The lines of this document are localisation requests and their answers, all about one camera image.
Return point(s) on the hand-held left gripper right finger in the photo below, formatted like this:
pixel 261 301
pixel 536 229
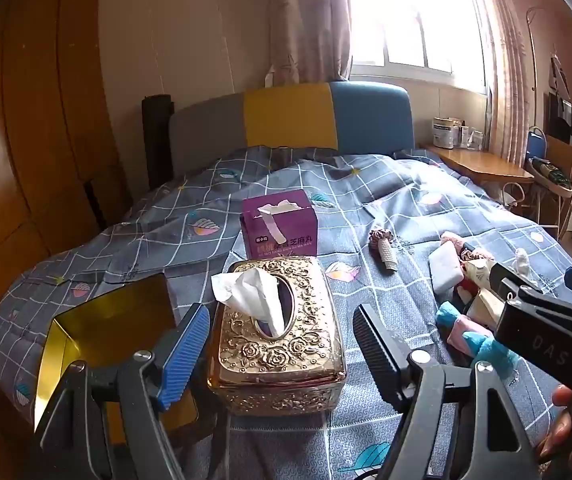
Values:
pixel 373 355

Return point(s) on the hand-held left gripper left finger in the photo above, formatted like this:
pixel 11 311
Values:
pixel 186 355

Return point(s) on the small pink cloth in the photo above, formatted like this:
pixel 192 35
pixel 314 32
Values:
pixel 463 335

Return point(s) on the gold tin box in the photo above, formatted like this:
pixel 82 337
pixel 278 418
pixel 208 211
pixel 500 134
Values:
pixel 106 310

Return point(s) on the person's right hand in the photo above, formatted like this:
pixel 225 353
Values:
pixel 555 435

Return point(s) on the small white cloth item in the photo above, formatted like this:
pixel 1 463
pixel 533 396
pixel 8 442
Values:
pixel 521 261

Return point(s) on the beige folded cloth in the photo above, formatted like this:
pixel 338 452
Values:
pixel 485 305

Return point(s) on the white folded cloth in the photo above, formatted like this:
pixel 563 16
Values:
pixel 445 267

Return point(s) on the ornate gold tissue box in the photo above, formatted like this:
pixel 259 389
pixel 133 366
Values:
pixel 291 360

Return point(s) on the white facial tissue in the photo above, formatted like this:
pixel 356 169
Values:
pixel 246 285

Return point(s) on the wooden bedside table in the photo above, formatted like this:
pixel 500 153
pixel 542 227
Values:
pixel 480 165

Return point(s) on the blue chair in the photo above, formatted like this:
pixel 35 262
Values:
pixel 535 142

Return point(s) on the grey checked leaf-print quilt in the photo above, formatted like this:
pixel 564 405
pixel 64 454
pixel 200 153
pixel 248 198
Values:
pixel 390 200

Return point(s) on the purple cardboard tissue box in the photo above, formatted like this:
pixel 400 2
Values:
pixel 293 230

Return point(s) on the white tin can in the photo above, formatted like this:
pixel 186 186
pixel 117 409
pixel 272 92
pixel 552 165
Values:
pixel 444 134

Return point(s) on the white tissue strip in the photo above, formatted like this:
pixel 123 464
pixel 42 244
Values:
pixel 273 215

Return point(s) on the pink striped curtain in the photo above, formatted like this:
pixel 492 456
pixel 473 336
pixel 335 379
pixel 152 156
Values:
pixel 508 60

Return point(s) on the grey yellow blue headboard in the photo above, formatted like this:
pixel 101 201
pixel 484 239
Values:
pixel 286 115

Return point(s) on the bright window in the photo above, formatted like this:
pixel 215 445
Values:
pixel 405 20

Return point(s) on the brown wooden wardrobe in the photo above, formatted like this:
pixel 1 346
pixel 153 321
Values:
pixel 26 135

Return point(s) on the pale patterned curtain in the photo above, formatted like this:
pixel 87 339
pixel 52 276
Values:
pixel 306 20

